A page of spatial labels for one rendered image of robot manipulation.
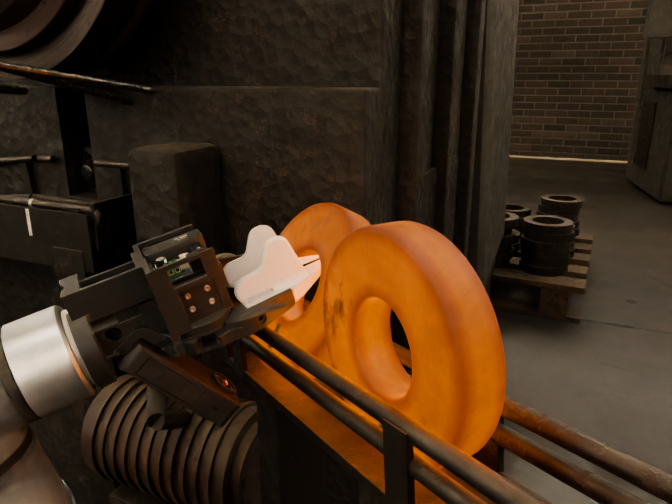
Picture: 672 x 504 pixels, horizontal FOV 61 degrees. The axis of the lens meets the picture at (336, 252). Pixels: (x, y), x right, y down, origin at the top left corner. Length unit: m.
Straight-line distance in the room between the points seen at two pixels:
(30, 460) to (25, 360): 0.09
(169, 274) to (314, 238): 0.13
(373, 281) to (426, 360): 0.06
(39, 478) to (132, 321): 0.14
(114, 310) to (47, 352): 0.05
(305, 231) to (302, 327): 0.10
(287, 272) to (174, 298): 0.10
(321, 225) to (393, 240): 0.18
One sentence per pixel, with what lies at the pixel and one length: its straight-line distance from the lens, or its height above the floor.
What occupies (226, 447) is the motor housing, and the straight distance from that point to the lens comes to 0.64.
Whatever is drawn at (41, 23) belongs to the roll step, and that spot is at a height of 0.95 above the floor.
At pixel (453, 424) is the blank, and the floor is 0.71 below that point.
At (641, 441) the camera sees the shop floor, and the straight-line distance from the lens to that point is 1.70.
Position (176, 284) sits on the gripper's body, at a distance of 0.45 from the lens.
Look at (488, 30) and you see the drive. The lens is 1.45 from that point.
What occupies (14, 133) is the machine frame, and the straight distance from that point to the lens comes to 1.09.
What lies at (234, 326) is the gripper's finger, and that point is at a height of 0.70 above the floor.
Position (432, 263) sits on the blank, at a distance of 0.31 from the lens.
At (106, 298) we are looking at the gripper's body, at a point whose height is 0.73.
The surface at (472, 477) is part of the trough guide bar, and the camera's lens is 0.30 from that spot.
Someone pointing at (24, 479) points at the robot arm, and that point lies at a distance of 0.51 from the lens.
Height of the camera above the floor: 0.89
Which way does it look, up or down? 17 degrees down
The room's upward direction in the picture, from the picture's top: straight up
